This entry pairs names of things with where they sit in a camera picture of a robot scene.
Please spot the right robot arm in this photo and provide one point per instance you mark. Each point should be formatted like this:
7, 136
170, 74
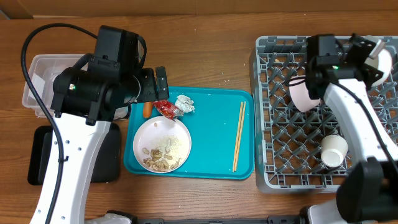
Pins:
342, 79

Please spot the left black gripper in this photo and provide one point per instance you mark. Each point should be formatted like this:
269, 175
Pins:
151, 93

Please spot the orange carrot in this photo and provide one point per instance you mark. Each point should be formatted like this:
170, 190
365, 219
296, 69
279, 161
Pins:
147, 110

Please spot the red snack wrapper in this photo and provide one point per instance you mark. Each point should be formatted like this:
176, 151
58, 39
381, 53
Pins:
168, 109

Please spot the white tissue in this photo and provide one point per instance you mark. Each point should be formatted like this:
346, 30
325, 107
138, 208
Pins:
185, 104

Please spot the grey dishwasher rack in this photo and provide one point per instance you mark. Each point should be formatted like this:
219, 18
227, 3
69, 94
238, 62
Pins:
288, 141

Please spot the black plastic tray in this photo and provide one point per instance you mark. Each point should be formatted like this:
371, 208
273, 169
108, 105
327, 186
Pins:
107, 165

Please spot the white bowl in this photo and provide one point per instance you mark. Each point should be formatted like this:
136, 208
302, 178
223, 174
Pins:
381, 67

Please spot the clear plastic storage bin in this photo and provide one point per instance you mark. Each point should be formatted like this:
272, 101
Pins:
43, 71

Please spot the teal serving tray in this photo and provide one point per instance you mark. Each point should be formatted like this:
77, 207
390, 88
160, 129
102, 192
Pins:
213, 126

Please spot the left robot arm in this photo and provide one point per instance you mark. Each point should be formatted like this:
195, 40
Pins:
85, 99

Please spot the white plate with peanuts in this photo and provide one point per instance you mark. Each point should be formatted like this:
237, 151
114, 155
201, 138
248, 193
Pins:
162, 145

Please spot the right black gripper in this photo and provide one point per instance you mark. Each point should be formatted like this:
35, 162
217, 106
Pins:
370, 77

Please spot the wooden chopstick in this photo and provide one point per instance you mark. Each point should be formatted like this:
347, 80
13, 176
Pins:
242, 121
237, 135

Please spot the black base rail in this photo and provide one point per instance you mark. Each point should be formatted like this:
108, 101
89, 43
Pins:
278, 219

